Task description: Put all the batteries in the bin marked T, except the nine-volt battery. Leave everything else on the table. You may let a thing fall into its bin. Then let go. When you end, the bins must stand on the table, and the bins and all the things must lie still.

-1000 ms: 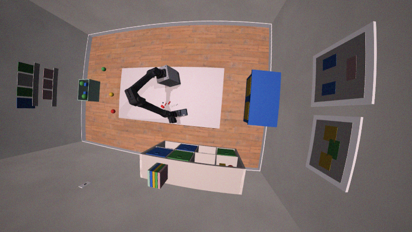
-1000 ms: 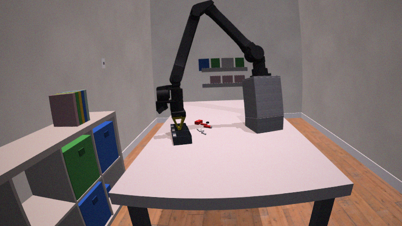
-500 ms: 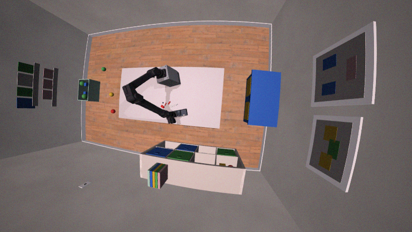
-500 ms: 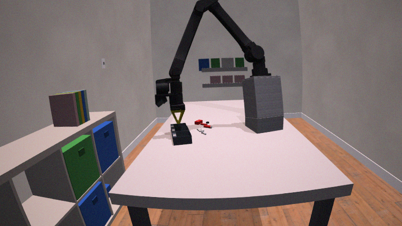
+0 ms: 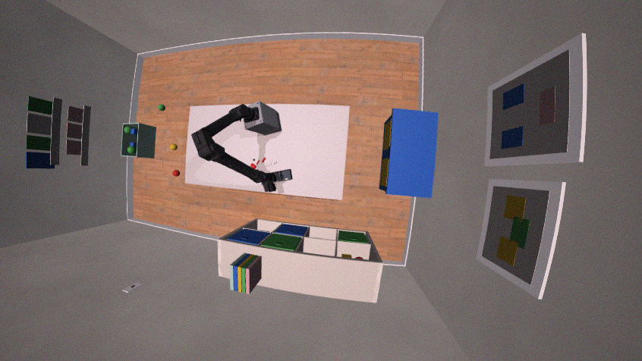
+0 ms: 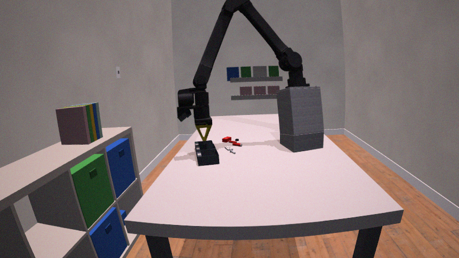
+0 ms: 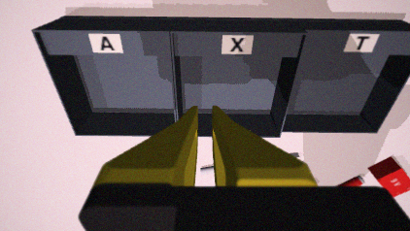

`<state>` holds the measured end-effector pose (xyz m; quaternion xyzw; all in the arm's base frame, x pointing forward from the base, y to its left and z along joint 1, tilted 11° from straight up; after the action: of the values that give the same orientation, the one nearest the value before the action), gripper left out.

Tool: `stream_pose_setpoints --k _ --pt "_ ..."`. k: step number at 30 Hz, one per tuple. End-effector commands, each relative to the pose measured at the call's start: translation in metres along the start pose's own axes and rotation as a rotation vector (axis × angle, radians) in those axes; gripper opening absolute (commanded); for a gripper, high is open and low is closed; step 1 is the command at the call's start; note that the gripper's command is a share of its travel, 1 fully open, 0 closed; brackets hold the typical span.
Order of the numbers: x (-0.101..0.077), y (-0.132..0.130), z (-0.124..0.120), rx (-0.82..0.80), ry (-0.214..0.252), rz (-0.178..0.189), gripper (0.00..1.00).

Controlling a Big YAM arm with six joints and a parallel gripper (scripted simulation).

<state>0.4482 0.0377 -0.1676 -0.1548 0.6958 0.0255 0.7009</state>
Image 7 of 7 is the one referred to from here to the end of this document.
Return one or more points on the red cylindrical battery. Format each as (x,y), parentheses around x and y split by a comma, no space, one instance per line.
(356,181)

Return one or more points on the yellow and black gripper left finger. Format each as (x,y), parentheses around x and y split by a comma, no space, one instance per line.
(169,156)

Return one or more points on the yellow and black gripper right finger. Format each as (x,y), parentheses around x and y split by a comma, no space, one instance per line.
(242,158)

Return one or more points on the grey hex bolt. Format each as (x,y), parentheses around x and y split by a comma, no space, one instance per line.
(207,170)

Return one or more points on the white domino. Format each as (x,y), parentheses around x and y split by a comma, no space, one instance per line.
(295,154)

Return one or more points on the red nine-volt battery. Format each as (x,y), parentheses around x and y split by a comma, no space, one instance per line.
(391,176)

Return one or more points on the dark grey open-top bin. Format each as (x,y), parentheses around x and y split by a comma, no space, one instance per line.
(114,77)

